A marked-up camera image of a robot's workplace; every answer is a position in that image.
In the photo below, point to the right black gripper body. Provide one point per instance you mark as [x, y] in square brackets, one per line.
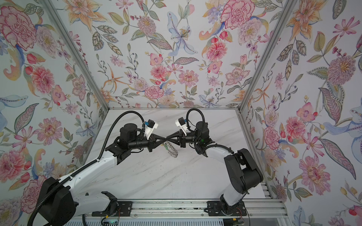
[182, 140]

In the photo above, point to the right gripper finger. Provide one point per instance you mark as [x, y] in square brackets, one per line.
[172, 143]
[175, 138]

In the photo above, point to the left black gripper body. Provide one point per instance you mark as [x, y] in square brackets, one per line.
[150, 141]

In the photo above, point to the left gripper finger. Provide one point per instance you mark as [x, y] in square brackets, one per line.
[159, 139]
[155, 144]

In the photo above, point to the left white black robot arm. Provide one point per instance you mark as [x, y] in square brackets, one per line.
[61, 199]

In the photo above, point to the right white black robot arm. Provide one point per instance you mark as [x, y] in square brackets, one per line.
[244, 174]

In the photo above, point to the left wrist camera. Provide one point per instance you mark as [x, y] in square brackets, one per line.
[150, 126]

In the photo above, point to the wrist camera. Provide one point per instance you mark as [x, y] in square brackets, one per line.
[150, 126]
[181, 123]

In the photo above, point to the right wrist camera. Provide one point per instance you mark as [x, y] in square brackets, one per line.
[181, 123]

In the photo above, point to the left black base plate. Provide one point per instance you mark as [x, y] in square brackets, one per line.
[118, 209]

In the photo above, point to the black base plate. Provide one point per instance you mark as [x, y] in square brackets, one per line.
[222, 209]
[118, 209]

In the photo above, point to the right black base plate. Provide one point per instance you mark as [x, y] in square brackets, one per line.
[222, 209]

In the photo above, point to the aluminium mounting rail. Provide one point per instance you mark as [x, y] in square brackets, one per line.
[194, 208]

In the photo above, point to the left aluminium corner post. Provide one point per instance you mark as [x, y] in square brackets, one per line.
[64, 34]

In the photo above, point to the aluminium corner post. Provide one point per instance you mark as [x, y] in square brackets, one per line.
[64, 34]
[265, 57]

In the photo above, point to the right aluminium corner post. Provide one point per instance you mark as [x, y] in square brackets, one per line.
[265, 57]

